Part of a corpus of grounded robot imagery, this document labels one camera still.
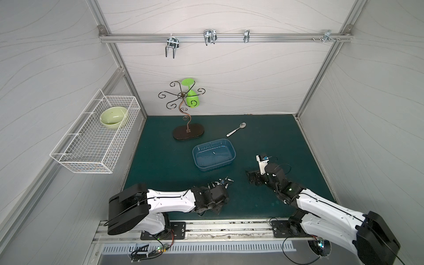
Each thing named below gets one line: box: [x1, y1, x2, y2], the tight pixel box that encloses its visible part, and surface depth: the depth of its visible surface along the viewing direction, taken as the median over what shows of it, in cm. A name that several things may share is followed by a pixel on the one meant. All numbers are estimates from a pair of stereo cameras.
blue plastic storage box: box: [192, 138, 237, 172], surface depth 102 cm
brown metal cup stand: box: [158, 81, 206, 141], surface depth 94 cm
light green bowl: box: [99, 106, 128, 130], surface depth 73 cm
